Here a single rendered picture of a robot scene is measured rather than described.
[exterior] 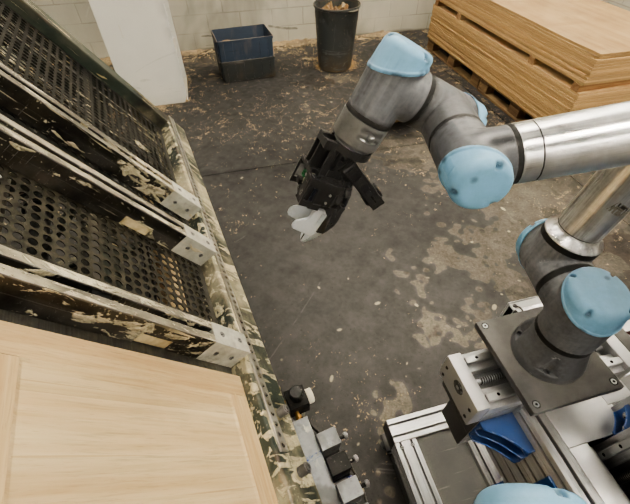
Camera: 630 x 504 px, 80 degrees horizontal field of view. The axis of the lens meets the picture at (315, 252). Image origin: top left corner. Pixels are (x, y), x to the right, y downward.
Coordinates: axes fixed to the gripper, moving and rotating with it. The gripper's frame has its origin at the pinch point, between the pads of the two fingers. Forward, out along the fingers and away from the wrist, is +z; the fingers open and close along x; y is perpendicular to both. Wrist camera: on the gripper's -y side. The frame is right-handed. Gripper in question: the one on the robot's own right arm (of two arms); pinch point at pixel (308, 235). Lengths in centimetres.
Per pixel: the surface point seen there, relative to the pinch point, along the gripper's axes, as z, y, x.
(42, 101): 20, 51, -57
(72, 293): 19.5, 36.2, 2.7
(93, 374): 27.2, 31.2, 13.2
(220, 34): 82, -46, -420
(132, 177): 38, 28, -59
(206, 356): 41.5, 7.5, 1.2
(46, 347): 23.4, 38.2, 10.7
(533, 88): -33, -274, -223
